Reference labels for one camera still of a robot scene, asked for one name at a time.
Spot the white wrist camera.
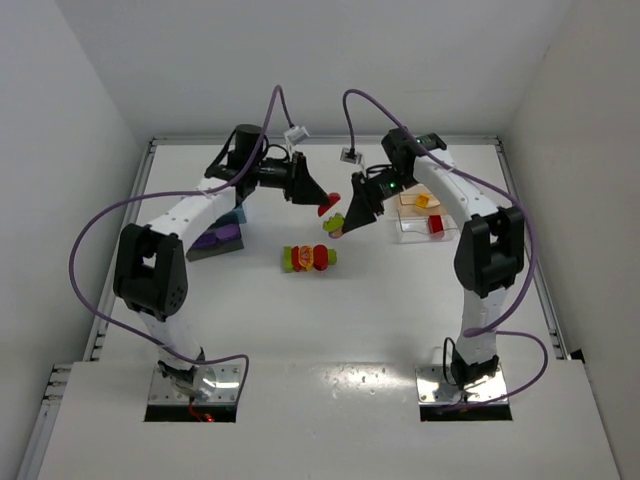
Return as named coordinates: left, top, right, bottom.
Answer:
left=283, top=126, right=309, bottom=146
left=340, top=147, right=363, bottom=165

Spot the clear plastic bin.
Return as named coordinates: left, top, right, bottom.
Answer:
left=396, top=215, right=459, bottom=244

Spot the yellow lego brick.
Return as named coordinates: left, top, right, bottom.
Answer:
left=414, top=194, right=431, bottom=209

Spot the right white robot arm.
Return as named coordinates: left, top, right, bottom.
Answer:
left=342, top=128, right=525, bottom=388

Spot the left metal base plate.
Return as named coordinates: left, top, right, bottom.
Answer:
left=148, top=364, right=243, bottom=407

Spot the orange translucent bin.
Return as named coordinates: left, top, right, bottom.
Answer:
left=397, top=189, right=447, bottom=217

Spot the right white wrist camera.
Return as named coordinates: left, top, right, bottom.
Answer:
left=340, top=147, right=363, bottom=165

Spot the green red orange lego stack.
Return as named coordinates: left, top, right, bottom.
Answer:
left=282, top=244, right=337, bottom=273

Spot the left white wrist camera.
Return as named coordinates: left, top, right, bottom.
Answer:
left=283, top=126, right=309, bottom=146

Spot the blue plastic bin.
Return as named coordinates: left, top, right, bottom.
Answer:
left=217, top=204, right=247, bottom=225

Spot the grey plastic bin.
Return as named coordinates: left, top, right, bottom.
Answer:
left=186, top=238, right=244, bottom=262

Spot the purple cable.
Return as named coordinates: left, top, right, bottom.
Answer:
left=342, top=89, right=549, bottom=414
left=69, top=84, right=296, bottom=396

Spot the metal base plate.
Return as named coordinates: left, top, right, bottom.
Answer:
left=148, top=364, right=243, bottom=407
left=415, top=364, right=509, bottom=408

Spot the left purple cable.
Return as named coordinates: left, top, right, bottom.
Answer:
left=69, top=84, right=296, bottom=396

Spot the red half round lego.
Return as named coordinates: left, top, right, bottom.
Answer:
left=317, top=192, right=341, bottom=217

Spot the purple round lego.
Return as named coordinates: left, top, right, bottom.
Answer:
left=192, top=224, right=241, bottom=249

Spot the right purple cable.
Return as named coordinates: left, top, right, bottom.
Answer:
left=342, top=89, right=549, bottom=414

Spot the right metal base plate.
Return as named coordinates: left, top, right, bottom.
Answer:
left=415, top=364, right=509, bottom=408

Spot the red lego brick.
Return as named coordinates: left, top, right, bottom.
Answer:
left=428, top=215, right=445, bottom=235

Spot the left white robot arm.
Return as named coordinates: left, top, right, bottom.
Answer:
left=113, top=124, right=331, bottom=394

